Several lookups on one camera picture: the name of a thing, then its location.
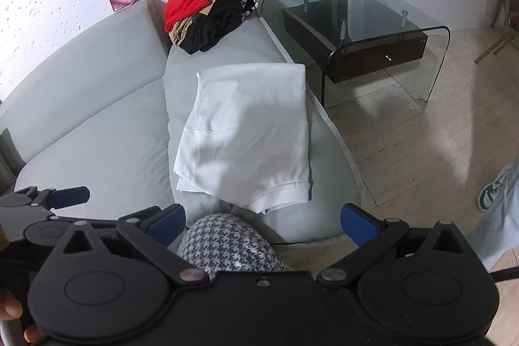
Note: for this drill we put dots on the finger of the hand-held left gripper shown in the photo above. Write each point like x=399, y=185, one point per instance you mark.
x=71, y=197

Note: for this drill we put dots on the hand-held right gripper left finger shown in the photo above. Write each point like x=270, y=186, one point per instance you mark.
x=167, y=221

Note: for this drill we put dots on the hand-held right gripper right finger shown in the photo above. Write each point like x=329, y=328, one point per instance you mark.
x=357, y=225

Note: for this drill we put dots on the person's left hand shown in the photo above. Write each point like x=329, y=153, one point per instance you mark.
x=10, y=308

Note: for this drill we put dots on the person's houndstooth trouser leg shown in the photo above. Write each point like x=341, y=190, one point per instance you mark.
x=231, y=244

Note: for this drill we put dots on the beige cloth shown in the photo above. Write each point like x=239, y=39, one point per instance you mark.
x=9, y=153

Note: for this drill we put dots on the grey sofa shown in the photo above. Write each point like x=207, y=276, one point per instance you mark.
x=121, y=119

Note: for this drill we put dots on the green white sneaker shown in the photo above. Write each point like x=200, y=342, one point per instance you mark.
x=495, y=188

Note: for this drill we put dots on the light grey cloth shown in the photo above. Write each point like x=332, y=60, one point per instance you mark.
x=500, y=232

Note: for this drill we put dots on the dark wooden drawer unit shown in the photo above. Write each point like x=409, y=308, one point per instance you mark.
x=365, y=42

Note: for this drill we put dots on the black folded garment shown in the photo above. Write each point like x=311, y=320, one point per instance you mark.
x=215, y=23

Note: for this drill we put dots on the curved glass side table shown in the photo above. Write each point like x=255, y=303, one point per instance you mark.
x=365, y=1

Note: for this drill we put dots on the black white patterned garment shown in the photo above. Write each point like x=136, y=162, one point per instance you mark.
x=249, y=3

